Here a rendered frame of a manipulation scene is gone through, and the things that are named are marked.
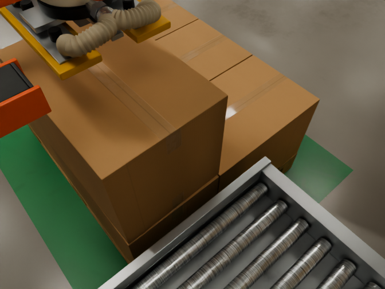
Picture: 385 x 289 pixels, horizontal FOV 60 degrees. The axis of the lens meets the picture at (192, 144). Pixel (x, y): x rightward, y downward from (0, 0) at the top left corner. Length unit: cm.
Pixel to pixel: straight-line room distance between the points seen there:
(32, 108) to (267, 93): 115
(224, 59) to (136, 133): 92
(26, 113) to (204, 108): 48
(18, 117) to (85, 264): 127
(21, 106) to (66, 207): 139
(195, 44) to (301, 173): 91
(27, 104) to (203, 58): 123
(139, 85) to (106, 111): 12
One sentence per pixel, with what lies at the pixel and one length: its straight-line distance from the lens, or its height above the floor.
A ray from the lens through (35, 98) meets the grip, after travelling 52.
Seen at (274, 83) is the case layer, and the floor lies 54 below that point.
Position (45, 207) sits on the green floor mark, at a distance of 192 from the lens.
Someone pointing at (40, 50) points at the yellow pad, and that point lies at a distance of 81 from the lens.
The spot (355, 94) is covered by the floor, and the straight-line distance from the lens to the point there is 250.
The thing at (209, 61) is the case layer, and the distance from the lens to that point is 164.
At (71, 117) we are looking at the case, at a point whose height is 94.
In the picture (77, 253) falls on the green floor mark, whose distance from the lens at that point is 176.
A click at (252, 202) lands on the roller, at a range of 119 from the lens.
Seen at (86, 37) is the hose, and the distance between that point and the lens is 70.
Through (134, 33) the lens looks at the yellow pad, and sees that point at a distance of 81.
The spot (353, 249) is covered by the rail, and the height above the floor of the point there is 59.
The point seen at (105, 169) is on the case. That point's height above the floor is 94.
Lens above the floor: 158
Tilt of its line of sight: 53 degrees down
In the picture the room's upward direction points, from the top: straight up
